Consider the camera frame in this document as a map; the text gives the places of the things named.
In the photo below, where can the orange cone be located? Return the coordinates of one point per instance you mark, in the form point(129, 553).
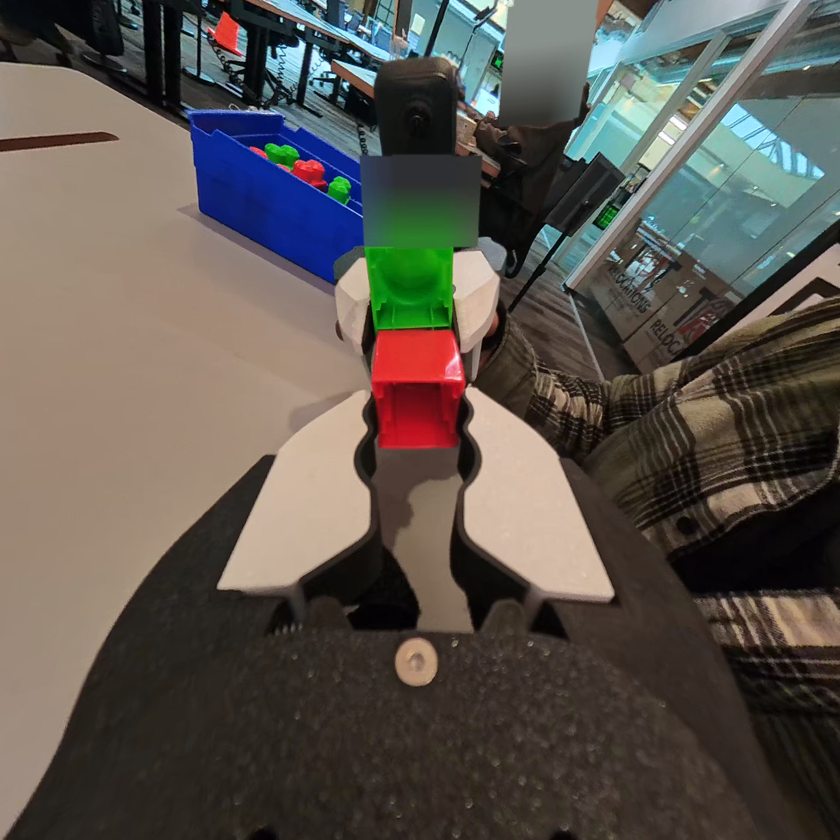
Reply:
point(226, 36)

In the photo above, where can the large red mega block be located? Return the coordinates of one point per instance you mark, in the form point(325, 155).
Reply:
point(308, 172)

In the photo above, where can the person's right forearm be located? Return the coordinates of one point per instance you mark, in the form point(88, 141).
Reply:
point(656, 407)

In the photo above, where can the blue plastic bin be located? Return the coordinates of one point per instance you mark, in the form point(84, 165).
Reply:
point(262, 210)

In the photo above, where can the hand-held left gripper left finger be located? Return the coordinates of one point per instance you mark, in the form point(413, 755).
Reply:
point(302, 518)

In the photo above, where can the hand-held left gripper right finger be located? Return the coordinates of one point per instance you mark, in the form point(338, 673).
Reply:
point(531, 525)

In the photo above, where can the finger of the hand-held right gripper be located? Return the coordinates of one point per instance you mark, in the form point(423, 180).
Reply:
point(476, 292)
point(351, 295)

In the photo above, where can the large green mega block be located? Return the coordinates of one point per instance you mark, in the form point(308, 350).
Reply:
point(282, 154)

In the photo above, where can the small red mega block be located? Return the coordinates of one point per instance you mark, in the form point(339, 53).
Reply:
point(420, 358)

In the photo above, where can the green two-stud mega block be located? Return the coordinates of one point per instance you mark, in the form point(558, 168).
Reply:
point(407, 282)
point(339, 189)

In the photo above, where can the person's right hand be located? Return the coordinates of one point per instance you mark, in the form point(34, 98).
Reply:
point(495, 341)

